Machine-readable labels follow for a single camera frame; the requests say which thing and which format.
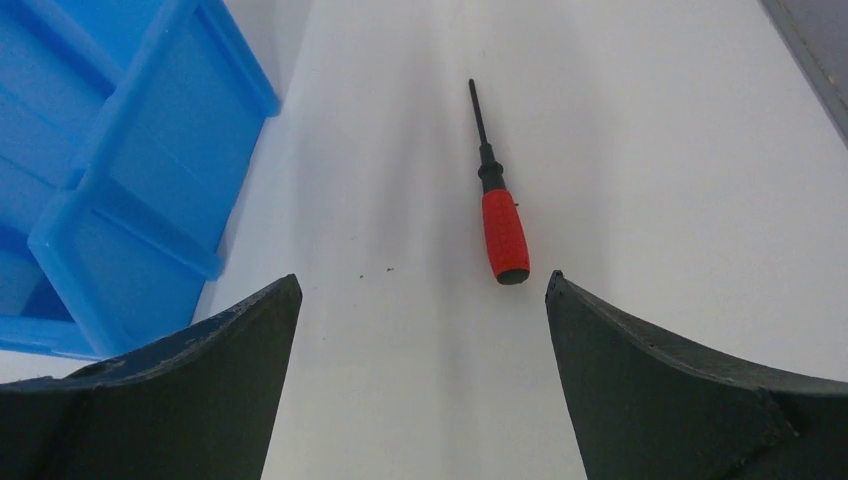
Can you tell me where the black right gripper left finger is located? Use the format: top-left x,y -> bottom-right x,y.
1,275 -> 303,479

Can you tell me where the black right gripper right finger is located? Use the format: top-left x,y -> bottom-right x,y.
545,271 -> 847,479

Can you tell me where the red black screwdriver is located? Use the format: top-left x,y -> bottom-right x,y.
468,79 -> 531,286

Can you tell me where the blue plastic bin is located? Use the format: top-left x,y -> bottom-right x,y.
1,1 -> 280,360

